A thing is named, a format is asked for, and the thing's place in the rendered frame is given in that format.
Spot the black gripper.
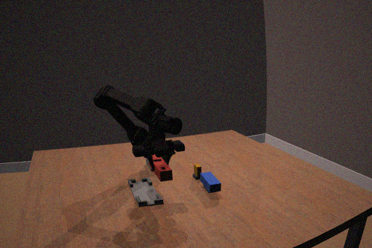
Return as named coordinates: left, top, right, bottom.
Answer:
left=132, top=131, right=185, bottom=171

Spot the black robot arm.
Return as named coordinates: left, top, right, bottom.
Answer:
left=94, top=85, right=183, bottom=157

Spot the yellow rectangular block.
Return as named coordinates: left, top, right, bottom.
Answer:
left=194, top=164, right=201, bottom=177

